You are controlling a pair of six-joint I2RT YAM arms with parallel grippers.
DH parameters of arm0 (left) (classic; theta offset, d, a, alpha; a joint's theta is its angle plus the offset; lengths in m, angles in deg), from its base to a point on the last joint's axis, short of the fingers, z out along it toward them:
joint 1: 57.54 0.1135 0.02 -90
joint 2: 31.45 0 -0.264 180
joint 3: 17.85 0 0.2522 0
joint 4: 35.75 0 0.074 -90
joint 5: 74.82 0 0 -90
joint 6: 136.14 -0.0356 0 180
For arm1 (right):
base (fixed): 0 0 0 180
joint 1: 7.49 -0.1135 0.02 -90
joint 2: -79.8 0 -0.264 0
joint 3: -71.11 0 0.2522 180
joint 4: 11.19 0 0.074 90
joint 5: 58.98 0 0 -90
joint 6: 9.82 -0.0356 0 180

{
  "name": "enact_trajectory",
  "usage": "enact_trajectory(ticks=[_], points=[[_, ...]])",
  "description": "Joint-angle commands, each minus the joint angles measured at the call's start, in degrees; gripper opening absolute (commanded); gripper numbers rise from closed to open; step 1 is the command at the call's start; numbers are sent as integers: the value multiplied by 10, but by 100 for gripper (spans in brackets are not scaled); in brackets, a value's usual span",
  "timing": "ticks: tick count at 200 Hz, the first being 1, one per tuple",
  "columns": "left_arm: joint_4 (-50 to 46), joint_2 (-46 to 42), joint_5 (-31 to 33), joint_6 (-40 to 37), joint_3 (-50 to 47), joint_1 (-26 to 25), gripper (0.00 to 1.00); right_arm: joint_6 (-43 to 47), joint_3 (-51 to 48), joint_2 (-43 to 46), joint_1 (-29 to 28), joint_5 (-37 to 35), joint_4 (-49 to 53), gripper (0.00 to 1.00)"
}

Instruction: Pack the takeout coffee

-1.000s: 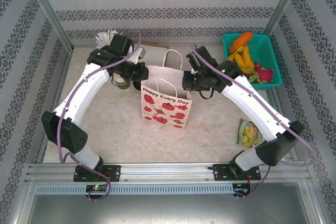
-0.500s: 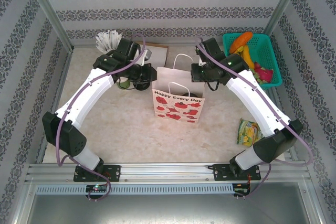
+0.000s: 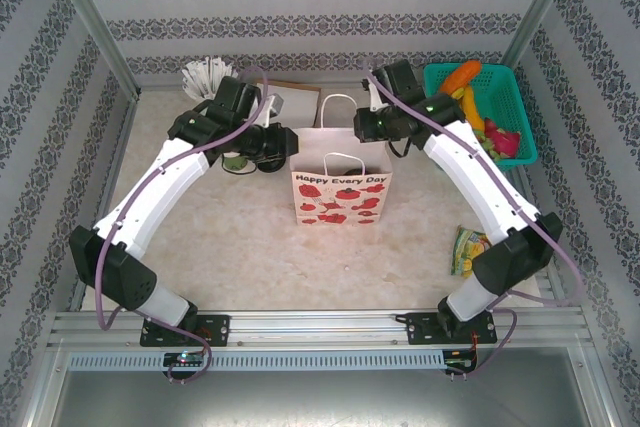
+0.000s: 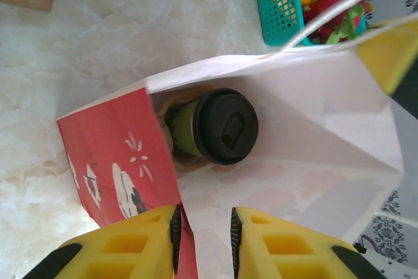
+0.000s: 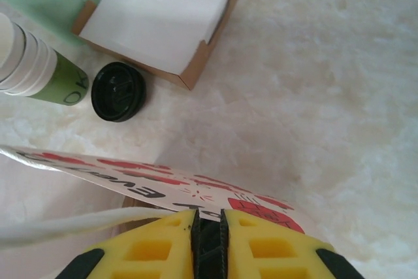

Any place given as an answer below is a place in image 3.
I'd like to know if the yellow green candy bag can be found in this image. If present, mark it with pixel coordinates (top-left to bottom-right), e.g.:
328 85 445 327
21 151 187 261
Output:
449 225 494 279

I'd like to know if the orange toy fruit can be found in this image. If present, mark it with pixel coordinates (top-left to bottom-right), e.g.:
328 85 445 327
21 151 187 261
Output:
438 60 482 98

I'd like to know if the grey slotted cable duct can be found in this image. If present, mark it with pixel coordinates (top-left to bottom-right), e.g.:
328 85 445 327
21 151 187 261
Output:
67 349 481 373

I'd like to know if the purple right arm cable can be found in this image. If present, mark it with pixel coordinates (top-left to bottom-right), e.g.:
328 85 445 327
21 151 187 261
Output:
362 60 586 379

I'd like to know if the aluminium mounting rail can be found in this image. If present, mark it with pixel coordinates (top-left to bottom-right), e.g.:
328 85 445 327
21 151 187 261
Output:
47 309 589 348

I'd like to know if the teal plastic basket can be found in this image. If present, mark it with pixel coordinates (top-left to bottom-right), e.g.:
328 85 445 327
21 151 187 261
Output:
423 62 539 172

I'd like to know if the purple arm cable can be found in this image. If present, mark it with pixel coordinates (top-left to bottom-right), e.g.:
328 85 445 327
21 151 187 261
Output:
94 65 271 384
362 60 586 379

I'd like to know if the white red paper gift bag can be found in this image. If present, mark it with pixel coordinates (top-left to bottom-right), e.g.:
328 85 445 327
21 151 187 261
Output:
291 92 395 228

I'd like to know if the pink toy dragon fruit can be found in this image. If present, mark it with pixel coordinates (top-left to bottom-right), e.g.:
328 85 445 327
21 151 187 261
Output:
477 117 522 158

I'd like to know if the aluminium frame post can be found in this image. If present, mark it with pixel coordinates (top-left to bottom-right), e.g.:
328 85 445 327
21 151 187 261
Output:
501 0 585 68
42 0 142 98

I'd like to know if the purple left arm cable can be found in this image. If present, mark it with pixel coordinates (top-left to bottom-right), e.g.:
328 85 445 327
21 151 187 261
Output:
94 65 271 384

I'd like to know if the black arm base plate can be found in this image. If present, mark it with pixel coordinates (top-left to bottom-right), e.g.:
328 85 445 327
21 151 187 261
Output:
139 314 231 348
403 311 499 347

